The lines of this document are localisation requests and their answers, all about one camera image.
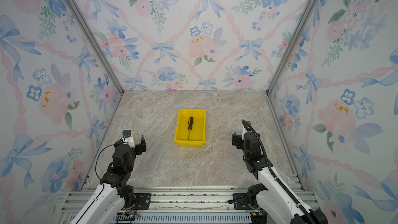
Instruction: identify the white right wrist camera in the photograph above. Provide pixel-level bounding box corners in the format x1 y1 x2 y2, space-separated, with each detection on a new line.
242 120 251 133

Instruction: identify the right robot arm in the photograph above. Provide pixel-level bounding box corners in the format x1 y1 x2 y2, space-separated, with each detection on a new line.
229 130 328 224

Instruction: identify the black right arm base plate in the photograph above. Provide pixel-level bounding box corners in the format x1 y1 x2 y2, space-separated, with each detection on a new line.
229 193 259 211

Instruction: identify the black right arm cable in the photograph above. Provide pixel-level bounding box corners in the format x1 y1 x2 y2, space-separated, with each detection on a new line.
241 119 315 224

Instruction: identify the right aluminium corner post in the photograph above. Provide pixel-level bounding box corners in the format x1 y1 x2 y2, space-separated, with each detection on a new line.
266 0 330 96

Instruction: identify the left aluminium corner post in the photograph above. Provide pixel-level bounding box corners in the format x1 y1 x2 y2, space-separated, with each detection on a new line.
49 0 124 94

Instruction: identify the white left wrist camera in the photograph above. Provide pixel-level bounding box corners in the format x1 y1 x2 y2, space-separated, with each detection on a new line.
122 130 135 148

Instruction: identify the aluminium corner post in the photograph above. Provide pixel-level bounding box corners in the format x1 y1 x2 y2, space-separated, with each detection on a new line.
266 0 330 96
49 0 124 94

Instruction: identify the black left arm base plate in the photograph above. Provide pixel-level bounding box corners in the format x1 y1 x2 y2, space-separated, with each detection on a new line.
123 193 152 211

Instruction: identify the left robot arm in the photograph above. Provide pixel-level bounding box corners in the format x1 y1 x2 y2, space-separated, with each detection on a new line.
71 134 147 224

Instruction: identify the orange black handled screwdriver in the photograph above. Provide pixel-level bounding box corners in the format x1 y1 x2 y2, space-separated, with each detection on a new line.
188 116 194 140

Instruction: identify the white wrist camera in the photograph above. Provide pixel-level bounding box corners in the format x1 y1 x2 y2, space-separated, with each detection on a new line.
122 130 135 148
242 120 251 133

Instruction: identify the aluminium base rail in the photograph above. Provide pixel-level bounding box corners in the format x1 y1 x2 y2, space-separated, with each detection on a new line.
58 186 324 224

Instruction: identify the yellow plastic bin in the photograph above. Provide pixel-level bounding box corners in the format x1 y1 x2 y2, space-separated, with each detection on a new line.
174 108 206 147

